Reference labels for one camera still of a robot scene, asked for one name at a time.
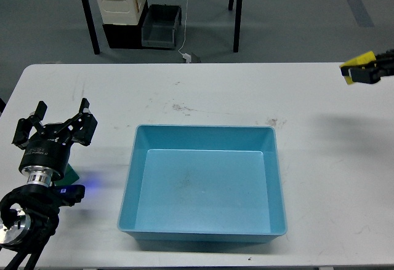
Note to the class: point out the black box under crate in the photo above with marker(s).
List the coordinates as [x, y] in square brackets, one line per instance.
[126, 36]

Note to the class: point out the light blue plastic box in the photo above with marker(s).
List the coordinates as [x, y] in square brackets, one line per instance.
[204, 183]

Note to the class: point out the grey plastic bin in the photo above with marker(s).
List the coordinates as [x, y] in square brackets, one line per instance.
[160, 27]

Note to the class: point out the black table leg left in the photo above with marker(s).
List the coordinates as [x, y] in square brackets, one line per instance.
[91, 26]

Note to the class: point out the black table leg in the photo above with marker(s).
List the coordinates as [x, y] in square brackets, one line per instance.
[237, 4]
[91, 26]

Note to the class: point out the yellow block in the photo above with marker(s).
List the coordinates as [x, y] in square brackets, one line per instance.
[358, 62]

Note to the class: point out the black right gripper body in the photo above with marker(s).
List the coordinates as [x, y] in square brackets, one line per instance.
[384, 64]

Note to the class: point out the white power adapter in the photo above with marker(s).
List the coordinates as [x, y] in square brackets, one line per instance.
[187, 57]

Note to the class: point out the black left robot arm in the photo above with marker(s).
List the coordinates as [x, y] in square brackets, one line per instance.
[30, 213]

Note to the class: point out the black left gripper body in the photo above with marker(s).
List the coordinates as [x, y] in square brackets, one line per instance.
[47, 152]

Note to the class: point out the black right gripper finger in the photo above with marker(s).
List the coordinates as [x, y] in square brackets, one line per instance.
[360, 75]

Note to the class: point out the green block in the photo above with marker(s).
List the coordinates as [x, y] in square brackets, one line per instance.
[70, 176]

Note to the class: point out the black table leg right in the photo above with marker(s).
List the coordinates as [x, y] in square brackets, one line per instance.
[237, 4]

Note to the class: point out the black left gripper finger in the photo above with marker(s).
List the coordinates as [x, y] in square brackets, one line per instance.
[24, 126]
[81, 127]

